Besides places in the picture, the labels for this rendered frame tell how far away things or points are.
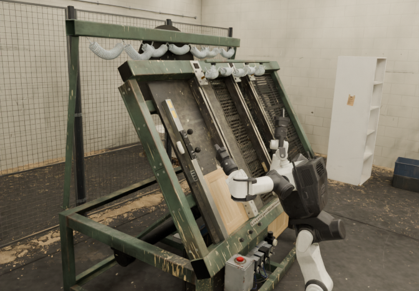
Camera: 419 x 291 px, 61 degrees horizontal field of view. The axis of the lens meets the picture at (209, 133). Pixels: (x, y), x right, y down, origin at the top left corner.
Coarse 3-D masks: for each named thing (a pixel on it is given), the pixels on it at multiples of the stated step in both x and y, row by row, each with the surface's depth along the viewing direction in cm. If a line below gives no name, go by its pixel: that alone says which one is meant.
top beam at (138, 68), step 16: (128, 64) 202; (144, 64) 212; (160, 64) 224; (176, 64) 238; (208, 64) 270; (224, 64) 289; (240, 64) 311; (256, 64) 338; (272, 64) 370; (144, 80) 220
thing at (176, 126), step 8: (168, 112) 225; (176, 120) 225; (176, 128) 223; (176, 136) 224; (184, 144) 222; (192, 160) 222; (192, 168) 222; (200, 176) 222; (200, 184) 220; (200, 192) 221; (208, 192) 222; (208, 200) 219; (208, 208) 220; (216, 208) 222; (216, 216) 219; (216, 224) 219; (224, 232) 219
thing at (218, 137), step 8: (192, 64) 251; (200, 72) 255; (192, 80) 255; (200, 80) 250; (192, 88) 256; (200, 88) 254; (200, 96) 253; (200, 104) 254; (208, 104) 255; (208, 112) 252; (208, 120) 253; (216, 120) 254; (208, 128) 254; (216, 128) 250; (216, 136) 251; (224, 136) 254; (224, 144) 250; (248, 208) 247; (256, 208) 250; (248, 216) 248
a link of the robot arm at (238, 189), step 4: (232, 180) 186; (228, 184) 189; (232, 184) 182; (236, 184) 180; (240, 184) 179; (244, 184) 180; (232, 188) 182; (236, 188) 180; (240, 188) 179; (244, 188) 180; (232, 192) 183; (236, 192) 180; (240, 192) 180; (244, 192) 180; (232, 196) 183; (236, 196) 180; (240, 196) 180; (244, 196) 180; (236, 200) 180; (240, 200) 180; (244, 200) 181
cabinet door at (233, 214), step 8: (208, 176) 231; (216, 176) 238; (224, 176) 245; (208, 184) 228; (216, 184) 235; (224, 184) 242; (216, 192) 232; (224, 192) 239; (216, 200) 228; (224, 200) 235; (232, 200) 242; (224, 208) 232; (232, 208) 238; (240, 208) 245; (224, 216) 229; (232, 216) 235; (240, 216) 241; (224, 224) 225; (232, 224) 231; (240, 224) 238
